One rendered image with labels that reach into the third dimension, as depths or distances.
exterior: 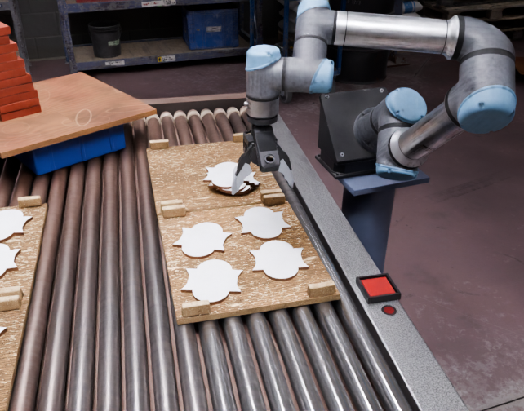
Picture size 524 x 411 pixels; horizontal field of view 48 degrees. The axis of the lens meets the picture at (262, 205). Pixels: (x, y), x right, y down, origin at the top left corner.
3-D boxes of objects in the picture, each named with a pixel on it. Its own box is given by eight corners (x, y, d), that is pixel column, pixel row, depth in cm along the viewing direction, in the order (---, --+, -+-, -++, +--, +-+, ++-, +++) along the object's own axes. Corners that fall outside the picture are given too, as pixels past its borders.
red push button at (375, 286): (384, 280, 133) (385, 276, 132) (395, 298, 128) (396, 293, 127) (359, 284, 132) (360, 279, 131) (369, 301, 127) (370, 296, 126)
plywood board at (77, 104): (82, 76, 221) (82, 71, 220) (157, 114, 189) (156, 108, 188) (-58, 108, 192) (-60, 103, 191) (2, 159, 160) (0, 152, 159)
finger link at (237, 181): (229, 186, 147) (250, 156, 145) (234, 197, 142) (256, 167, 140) (219, 180, 146) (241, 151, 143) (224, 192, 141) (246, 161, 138)
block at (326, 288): (332, 289, 127) (333, 279, 125) (335, 294, 125) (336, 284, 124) (306, 293, 126) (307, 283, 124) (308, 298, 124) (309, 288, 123)
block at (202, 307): (210, 308, 121) (209, 298, 120) (211, 314, 120) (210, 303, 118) (180, 312, 120) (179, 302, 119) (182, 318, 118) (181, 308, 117)
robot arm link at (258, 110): (282, 100, 132) (247, 103, 130) (282, 120, 134) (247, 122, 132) (274, 90, 138) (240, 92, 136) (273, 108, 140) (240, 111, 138)
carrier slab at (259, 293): (287, 205, 161) (287, 200, 160) (339, 299, 126) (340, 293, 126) (157, 220, 153) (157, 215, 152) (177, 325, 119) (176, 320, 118)
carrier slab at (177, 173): (253, 143, 195) (253, 139, 194) (286, 204, 161) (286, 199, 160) (146, 152, 188) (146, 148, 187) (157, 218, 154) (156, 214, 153)
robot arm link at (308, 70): (335, 37, 128) (285, 35, 129) (331, 84, 125) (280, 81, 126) (335, 56, 135) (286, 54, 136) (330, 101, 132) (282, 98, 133)
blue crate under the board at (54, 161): (83, 120, 210) (79, 94, 205) (129, 148, 191) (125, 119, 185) (-4, 144, 192) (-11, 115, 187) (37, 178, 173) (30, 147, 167)
